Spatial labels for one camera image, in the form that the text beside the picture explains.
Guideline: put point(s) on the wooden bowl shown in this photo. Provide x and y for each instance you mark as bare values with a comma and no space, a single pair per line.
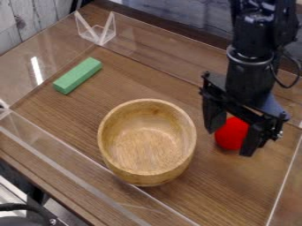
147,141

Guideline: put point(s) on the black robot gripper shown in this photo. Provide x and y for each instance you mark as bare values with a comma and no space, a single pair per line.
244,93

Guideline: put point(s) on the black metal stand bracket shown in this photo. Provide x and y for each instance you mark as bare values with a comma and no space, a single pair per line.
40,214

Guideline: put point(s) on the clear acrylic corner bracket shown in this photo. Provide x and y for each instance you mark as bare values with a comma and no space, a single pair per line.
97,34

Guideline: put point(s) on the red plush strawberry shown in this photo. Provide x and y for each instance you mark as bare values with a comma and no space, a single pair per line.
230,135

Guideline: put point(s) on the green rectangular block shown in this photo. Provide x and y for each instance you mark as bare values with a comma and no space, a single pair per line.
78,75

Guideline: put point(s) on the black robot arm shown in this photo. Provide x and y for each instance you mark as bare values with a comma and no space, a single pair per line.
265,26

